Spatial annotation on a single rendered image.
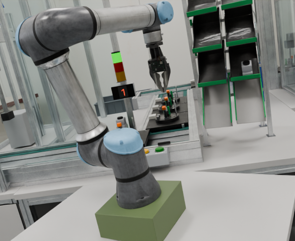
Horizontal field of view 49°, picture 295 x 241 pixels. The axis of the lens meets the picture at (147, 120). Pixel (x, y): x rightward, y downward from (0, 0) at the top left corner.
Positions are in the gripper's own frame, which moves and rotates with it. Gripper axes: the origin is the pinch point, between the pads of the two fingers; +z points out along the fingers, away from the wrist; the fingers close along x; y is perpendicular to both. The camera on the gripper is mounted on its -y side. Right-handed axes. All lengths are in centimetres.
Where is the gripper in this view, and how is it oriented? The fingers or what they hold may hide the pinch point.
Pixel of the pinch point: (163, 89)
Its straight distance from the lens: 142.1
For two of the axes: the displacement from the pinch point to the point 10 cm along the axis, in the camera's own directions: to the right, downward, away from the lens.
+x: 9.7, -1.6, -1.5
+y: -1.0, 2.8, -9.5
